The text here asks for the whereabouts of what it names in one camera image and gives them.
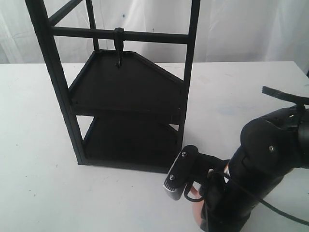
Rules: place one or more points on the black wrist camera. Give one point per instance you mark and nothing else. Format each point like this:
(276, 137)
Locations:
(190, 166)

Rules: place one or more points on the black metal shelf rack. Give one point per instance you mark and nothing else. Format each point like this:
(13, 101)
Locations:
(131, 117)

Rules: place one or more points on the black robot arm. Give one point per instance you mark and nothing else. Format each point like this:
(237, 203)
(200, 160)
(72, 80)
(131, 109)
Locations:
(270, 147)

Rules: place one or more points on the pink ceramic mug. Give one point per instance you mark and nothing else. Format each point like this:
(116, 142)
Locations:
(197, 207)

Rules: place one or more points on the white backdrop curtain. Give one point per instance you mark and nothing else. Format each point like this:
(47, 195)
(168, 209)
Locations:
(228, 30)

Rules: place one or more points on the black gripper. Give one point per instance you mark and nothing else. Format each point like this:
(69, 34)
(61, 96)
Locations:
(227, 205)

